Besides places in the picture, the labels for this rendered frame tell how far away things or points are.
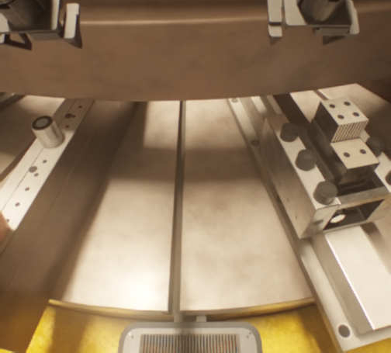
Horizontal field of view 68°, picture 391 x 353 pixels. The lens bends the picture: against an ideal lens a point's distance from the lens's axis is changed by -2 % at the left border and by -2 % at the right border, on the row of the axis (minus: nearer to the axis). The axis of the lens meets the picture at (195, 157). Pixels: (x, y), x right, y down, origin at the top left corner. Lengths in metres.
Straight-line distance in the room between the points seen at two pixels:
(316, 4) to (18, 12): 0.42
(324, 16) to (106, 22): 0.57
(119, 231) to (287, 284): 0.72
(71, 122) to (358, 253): 1.19
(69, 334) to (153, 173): 0.82
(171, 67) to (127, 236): 0.75
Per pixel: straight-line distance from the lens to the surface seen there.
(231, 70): 0.92
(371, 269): 1.23
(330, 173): 1.10
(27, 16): 0.53
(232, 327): 1.25
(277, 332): 1.54
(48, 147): 1.21
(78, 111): 1.32
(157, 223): 1.33
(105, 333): 1.56
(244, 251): 1.28
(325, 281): 1.26
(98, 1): 0.95
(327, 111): 1.07
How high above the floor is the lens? 1.48
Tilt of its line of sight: 50 degrees down
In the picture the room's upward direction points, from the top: 2 degrees counter-clockwise
